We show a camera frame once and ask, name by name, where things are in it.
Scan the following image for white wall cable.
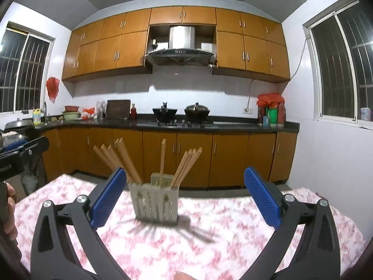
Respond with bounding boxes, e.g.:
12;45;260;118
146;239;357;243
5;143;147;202
247;34;310;109

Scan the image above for wooden lower kitchen cabinets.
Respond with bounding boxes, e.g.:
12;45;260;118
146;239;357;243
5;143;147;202
41;127;299;189

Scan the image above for glass jars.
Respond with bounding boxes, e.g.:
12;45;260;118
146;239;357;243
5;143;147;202
96;100;107;119

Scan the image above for red plastic bag on wall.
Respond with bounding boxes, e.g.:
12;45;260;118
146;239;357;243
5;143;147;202
46;77;61;104

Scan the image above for wooden kitchen cabinets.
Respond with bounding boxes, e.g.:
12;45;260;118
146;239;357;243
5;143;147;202
62;6;291;84
41;127;299;189

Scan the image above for person's left hand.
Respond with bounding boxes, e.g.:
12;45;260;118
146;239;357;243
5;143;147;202
4;185;18;240

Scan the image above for wooden upper kitchen cabinets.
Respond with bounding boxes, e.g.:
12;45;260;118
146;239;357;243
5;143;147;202
62;6;291;84

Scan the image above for green box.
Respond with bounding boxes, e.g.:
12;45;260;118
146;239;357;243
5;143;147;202
263;108;279;127

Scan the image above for barred window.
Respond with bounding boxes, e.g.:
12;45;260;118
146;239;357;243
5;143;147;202
0;20;56;115
302;0;373;129

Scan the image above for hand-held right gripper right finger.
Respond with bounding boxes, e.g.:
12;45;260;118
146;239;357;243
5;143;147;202
243;166;340;280

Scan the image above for gas stove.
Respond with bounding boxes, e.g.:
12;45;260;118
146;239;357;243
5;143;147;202
147;119;220;129

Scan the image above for steel range hood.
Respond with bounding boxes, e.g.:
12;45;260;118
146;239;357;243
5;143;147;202
144;26;218;68

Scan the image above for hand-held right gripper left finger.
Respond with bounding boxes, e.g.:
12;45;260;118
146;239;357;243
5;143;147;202
31;167;131;280

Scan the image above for grey pot with lid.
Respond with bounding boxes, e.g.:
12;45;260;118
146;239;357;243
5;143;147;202
4;118;33;132

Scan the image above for red floral tablecloth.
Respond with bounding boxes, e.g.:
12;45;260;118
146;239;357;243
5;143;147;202
13;173;368;280

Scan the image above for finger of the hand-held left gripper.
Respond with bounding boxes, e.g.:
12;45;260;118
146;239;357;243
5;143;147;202
0;136;50;160

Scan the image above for black kitchen countertop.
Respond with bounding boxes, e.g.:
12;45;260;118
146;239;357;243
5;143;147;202
43;113;300;134

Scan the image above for red bag bundle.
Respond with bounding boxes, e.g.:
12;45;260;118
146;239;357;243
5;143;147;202
256;92;286;128

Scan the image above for perforated beige utensil holder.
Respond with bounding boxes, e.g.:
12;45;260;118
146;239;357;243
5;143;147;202
128;173;180;226

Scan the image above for dark cutting board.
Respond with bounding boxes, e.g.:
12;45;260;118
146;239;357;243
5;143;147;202
105;99;131;120

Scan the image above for black wok with lid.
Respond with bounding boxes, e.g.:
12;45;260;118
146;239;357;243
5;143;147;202
184;102;211;123

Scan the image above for open black wok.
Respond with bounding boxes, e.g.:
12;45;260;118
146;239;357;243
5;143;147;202
152;101;178;123

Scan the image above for person's right hand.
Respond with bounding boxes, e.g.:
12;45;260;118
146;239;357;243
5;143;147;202
174;271;200;280

